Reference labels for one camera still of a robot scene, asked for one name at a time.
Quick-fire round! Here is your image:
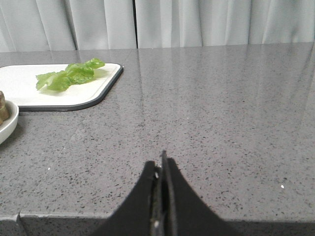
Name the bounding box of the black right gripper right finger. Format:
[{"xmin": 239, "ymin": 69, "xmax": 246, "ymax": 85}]
[{"xmin": 161, "ymin": 151, "xmax": 236, "ymax": 236}]

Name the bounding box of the white cutting board black rim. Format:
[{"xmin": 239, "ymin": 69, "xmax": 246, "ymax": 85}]
[{"xmin": 0, "ymin": 62, "xmax": 123, "ymax": 111}]

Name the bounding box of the green lettuce leaf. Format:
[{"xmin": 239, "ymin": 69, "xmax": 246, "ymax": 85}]
[{"xmin": 36, "ymin": 58, "xmax": 105, "ymax": 92}]

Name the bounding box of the bread slice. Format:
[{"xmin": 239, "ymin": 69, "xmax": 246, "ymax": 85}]
[{"xmin": 0, "ymin": 91, "xmax": 10, "ymax": 125}]

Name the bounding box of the white round plate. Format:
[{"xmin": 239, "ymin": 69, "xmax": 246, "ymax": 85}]
[{"xmin": 0, "ymin": 100, "xmax": 19, "ymax": 144}]

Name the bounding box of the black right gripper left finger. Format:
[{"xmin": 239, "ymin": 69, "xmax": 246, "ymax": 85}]
[{"xmin": 92, "ymin": 161, "xmax": 161, "ymax": 236}]

